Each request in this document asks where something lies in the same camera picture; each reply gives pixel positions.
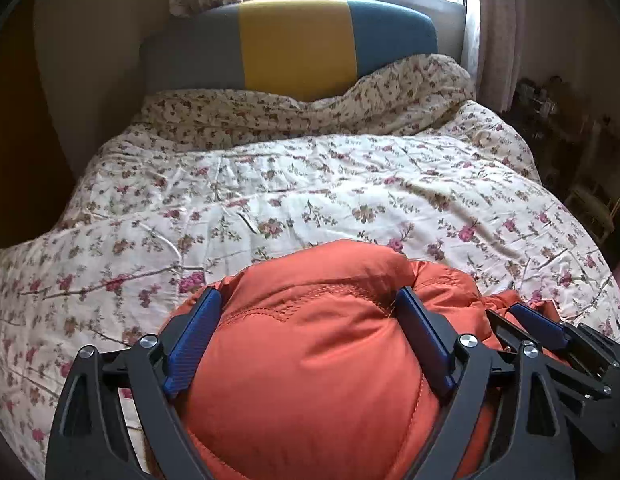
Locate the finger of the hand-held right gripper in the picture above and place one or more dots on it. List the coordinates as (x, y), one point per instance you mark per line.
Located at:
(537, 325)
(502, 332)

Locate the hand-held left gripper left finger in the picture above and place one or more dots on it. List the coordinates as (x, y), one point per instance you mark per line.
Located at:
(189, 352)

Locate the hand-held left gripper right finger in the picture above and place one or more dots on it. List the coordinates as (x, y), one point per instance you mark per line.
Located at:
(430, 352)

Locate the orange puffer jacket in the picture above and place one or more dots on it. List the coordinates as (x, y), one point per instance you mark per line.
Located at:
(310, 360)

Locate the cluttered wooden shelf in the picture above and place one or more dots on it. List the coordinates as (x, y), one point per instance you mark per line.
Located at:
(575, 160)

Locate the floral quilt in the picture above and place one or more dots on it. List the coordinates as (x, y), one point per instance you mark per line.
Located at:
(290, 185)

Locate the wooden wardrobe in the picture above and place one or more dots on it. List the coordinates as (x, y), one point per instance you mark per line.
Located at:
(19, 125)

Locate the plain beige curtain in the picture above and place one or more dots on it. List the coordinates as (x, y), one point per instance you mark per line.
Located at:
(500, 25)

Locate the grey yellow teal headboard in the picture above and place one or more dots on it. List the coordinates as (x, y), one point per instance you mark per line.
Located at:
(295, 45)

